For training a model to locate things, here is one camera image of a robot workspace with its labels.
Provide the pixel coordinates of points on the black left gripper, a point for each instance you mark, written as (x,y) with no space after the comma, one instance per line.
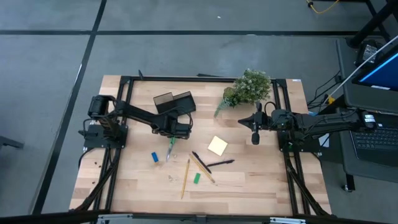
(178,127)

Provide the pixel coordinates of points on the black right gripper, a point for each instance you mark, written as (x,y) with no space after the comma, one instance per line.
(264,120)

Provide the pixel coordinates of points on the blue eraser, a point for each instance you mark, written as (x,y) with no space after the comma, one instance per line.
(155,157)

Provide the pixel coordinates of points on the yellow sticky note pad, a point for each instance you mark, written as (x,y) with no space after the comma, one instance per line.
(217,145)

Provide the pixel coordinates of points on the black pen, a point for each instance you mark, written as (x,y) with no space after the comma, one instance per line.
(220,163)
(201,162)

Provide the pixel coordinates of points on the yellow pencil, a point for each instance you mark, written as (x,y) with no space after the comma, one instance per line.
(202,168)
(185,179)

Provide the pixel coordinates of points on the green eraser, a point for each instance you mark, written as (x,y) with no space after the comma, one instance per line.
(197,178)

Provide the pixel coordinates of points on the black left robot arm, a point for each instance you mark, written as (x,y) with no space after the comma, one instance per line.
(136,113)

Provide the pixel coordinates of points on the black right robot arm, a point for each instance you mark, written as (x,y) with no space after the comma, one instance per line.
(326,123)

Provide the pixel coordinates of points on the black mesh desk organizer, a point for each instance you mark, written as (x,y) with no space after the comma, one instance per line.
(186,102)

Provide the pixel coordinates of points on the small trailing succulent plant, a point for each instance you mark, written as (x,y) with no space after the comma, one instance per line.
(230,95)

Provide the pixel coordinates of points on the bushy green potted plant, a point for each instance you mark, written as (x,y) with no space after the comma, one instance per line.
(253,85)

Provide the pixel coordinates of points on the white paper sheet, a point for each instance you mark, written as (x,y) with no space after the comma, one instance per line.
(325,140)

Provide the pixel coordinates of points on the white rod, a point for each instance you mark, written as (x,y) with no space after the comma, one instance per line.
(331,100)

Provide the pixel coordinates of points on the laptop computer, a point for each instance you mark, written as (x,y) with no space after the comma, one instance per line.
(345,77)

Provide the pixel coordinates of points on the black laptop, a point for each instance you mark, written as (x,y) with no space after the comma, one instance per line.
(376,140)

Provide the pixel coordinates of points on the black power adapter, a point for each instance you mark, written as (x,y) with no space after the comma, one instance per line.
(368,50)

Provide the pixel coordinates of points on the monitor with blue screen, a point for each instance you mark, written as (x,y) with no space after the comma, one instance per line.
(382,73)

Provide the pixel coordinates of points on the black stand beam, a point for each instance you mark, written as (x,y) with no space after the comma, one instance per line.
(370,26)

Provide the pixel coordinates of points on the grey chair leg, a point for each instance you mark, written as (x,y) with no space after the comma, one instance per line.
(9,142)

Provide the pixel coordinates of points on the black aluminium table frame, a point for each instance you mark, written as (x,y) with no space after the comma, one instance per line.
(186,78)

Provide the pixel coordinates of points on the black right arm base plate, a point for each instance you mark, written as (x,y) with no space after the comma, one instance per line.
(308,146)

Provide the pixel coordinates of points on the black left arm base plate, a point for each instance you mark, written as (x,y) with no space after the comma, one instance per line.
(93,141)

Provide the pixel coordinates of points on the silver corner bracket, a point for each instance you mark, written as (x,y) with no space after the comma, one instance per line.
(287,221)
(115,218)

